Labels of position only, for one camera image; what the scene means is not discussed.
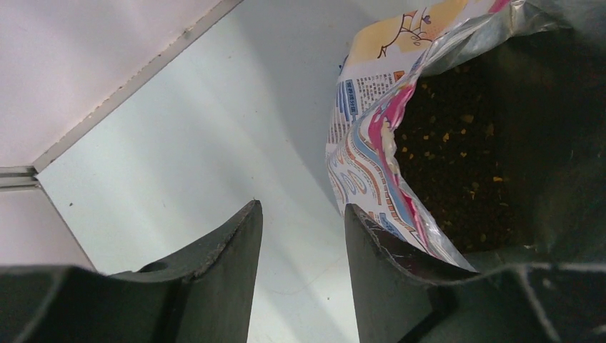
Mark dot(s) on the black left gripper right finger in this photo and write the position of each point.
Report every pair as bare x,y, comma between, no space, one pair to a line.
402,294

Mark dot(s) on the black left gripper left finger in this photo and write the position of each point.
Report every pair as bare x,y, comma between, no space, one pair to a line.
200,293

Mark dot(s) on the pet food bag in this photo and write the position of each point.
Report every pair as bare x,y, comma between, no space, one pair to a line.
547,63

